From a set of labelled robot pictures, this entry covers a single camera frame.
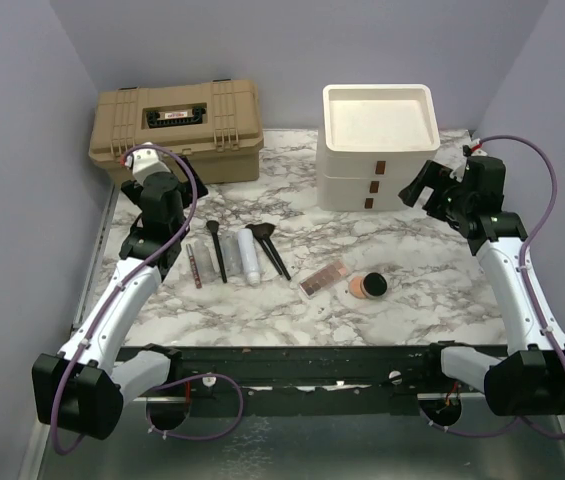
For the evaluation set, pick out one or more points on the black mounting rail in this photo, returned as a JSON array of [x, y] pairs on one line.
[[303, 381]]

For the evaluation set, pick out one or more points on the tan plastic toolbox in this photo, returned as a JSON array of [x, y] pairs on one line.
[[216, 125]]

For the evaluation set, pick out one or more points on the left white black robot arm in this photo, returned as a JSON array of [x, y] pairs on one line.
[[82, 388]]

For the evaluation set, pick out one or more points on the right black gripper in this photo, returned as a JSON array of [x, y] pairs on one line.
[[437, 176]]

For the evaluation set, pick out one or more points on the red lip pencil tube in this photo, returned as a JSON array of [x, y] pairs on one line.
[[194, 267]]

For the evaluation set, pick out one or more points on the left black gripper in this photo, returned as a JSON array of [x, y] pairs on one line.
[[186, 186]]

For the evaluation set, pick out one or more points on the black fan makeup brush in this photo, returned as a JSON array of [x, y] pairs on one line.
[[266, 230]]

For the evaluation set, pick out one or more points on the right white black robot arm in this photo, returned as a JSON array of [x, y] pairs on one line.
[[530, 379]]

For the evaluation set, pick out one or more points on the brown eyeshadow palette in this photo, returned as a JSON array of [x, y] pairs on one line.
[[324, 278]]

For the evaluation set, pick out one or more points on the white cosmetic bottle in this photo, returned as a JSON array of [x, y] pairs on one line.
[[250, 264]]

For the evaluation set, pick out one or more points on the black angled makeup brush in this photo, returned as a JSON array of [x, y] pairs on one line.
[[265, 248]]

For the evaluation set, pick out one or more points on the orange makeup sponge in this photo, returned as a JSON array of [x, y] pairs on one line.
[[356, 288]]

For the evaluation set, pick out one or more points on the cream drawer organizer cabinet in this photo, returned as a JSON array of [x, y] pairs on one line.
[[374, 140]]

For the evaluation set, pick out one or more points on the black round makeup brush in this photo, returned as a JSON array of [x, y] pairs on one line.
[[213, 228]]

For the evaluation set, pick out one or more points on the black round compact jar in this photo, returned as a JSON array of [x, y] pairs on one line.
[[374, 285]]

